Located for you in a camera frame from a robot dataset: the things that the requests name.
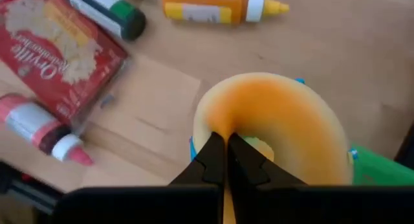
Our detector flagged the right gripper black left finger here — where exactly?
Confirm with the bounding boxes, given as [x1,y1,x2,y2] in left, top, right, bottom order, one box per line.
[54,132,225,224]

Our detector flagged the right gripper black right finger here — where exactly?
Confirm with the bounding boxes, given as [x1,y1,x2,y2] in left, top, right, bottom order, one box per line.
[227,133,414,224]

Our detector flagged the orange glazed toy donut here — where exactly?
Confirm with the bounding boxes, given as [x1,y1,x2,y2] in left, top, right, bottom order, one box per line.
[192,71,353,224]

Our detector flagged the green food colouring bottle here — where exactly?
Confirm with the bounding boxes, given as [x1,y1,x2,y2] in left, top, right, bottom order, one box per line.
[56,0,147,41]

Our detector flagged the red popcorn box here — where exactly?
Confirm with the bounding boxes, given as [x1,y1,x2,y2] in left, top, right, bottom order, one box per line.
[0,0,129,128]

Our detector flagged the green plastic basket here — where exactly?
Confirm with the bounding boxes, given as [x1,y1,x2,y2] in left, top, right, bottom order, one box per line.
[349,142,414,186]

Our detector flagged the yellow mustard bottle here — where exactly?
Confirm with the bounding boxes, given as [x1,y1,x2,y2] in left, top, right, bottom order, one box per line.
[161,0,290,25]

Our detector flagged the red food colouring bottle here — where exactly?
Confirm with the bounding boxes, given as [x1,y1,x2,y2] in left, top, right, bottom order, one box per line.
[0,93,94,166]

